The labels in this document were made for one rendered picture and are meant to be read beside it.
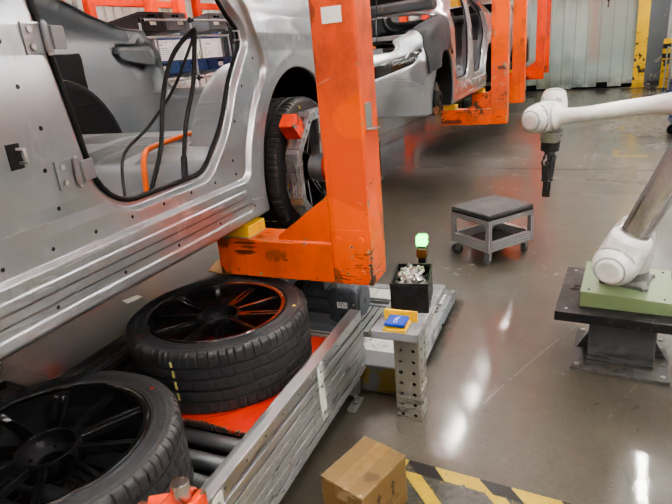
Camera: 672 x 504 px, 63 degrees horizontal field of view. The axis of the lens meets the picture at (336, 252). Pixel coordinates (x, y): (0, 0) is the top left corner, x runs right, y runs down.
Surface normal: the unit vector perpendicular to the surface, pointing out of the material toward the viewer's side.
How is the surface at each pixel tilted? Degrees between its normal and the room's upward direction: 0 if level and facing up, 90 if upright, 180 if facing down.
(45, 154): 90
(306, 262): 90
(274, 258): 90
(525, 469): 0
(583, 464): 0
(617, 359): 90
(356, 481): 0
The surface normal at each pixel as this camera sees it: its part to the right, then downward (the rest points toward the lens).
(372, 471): -0.09, -0.94
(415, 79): 0.48, 0.26
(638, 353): -0.46, 0.34
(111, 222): 0.92, 0.08
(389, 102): 0.12, 0.59
